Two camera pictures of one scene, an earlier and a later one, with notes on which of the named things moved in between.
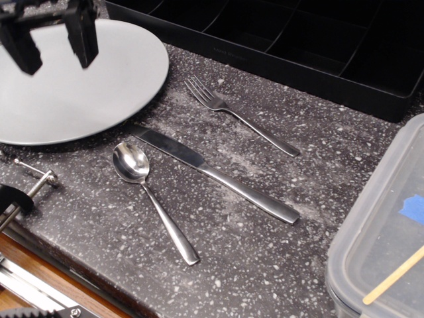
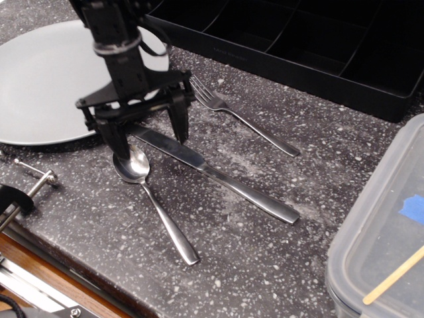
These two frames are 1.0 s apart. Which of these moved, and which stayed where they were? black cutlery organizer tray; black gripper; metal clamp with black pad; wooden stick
Moved: black gripper
Stayed: wooden stick; metal clamp with black pad; black cutlery organizer tray
